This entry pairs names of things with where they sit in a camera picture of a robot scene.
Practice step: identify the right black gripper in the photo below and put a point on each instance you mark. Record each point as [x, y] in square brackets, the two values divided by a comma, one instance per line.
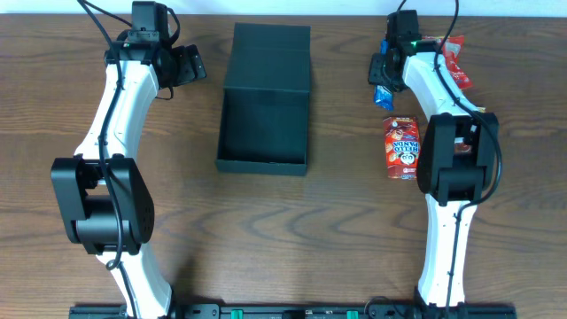
[378, 72]

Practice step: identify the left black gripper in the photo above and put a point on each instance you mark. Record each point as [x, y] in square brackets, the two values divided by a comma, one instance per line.
[189, 63]

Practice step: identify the blue Oreo cookie pack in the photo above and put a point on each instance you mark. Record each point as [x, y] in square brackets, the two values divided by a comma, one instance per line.
[383, 96]

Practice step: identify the red snack bag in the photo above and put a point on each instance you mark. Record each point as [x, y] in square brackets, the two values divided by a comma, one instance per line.
[451, 52]

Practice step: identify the black gift box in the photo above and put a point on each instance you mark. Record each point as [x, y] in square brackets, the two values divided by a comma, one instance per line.
[265, 111]

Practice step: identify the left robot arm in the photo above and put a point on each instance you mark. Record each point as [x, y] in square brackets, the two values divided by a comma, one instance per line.
[103, 200]

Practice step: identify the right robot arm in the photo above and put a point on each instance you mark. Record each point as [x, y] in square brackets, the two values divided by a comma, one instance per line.
[460, 161]

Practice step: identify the red Hello Panda box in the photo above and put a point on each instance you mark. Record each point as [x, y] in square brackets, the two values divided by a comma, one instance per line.
[402, 146]

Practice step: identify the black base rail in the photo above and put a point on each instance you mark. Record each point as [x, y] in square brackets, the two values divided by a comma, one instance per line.
[374, 311]

